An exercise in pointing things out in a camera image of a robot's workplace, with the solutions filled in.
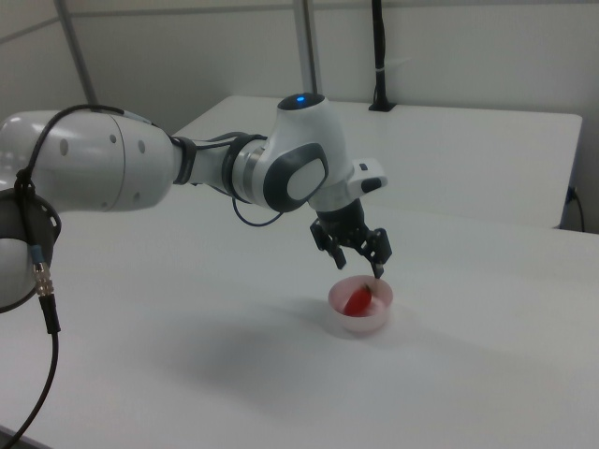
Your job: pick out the red strawberry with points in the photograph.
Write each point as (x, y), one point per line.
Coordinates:
(358, 301)

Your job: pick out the black camera stand pole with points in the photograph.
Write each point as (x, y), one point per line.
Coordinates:
(379, 56)

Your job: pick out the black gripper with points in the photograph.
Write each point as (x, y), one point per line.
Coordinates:
(341, 223)

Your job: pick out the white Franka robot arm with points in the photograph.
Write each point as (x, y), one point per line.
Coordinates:
(93, 159)

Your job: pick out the grey partition corner post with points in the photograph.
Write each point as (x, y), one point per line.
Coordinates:
(77, 51)

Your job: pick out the pink plastic bowl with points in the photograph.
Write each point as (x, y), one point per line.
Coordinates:
(360, 322)

